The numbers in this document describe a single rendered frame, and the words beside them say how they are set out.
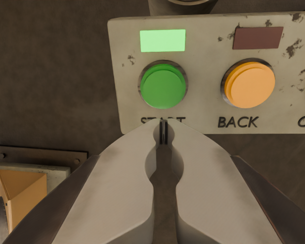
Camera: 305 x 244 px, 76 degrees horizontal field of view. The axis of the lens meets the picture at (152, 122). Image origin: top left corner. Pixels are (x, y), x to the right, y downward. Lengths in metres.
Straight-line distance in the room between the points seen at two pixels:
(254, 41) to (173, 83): 0.07
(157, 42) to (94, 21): 0.70
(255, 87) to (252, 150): 0.72
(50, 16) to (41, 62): 0.18
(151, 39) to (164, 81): 0.03
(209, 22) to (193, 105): 0.07
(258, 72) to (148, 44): 0.09
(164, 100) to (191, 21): 0.07
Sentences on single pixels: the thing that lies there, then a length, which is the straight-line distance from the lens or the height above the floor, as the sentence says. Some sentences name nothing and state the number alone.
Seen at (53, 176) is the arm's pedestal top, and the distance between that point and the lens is 0.84.
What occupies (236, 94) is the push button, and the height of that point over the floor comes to 0.61.
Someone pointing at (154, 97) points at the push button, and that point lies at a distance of 0.17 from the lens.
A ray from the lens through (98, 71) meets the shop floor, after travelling 0.82.
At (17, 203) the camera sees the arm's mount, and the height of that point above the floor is 0.27.
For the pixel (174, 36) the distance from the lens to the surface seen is 0.17.
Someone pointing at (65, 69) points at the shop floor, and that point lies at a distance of 0.87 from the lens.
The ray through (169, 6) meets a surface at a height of 0.50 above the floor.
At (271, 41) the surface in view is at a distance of 0.19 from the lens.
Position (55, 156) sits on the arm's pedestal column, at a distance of 0.92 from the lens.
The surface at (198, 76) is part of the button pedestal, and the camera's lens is 0.18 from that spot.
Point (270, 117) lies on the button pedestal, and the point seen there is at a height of 0.59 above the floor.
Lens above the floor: 0.78
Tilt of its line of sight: 80 degrees down
